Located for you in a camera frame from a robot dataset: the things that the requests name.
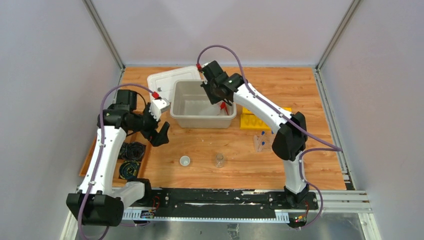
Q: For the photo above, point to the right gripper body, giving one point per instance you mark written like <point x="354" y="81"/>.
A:
<point x="211" y="89"/>

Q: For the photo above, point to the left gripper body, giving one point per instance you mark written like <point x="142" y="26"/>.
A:
<point x="151" y="127"/>

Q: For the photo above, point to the wash bottle red cap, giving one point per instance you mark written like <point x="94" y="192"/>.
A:
<point x="219" y="109"/>

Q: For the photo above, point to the small white cup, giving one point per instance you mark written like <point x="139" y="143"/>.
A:
<point x="185" y="161"/>

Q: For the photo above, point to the small glass jar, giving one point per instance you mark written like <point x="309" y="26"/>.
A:
<point x="219" y="160"/>

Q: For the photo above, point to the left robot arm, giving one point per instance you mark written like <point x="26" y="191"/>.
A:
<point x="96" y="203"/>

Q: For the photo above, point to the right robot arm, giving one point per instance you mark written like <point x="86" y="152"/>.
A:
<point x="290" y="135"/>

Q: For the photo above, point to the beige plastic bin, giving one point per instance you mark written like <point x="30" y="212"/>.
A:
<point x="188" y="107"/>

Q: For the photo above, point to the white bin lid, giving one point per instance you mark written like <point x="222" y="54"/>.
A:
<point x="163" y="82"/>

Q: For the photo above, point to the yellow test tube rack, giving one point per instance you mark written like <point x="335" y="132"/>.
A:
<point x="248" y="121"/>

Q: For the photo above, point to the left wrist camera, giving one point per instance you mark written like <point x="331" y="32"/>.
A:
<point x="158" y="107"/>

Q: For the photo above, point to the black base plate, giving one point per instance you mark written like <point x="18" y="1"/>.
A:
<point x="219" y="204"/>

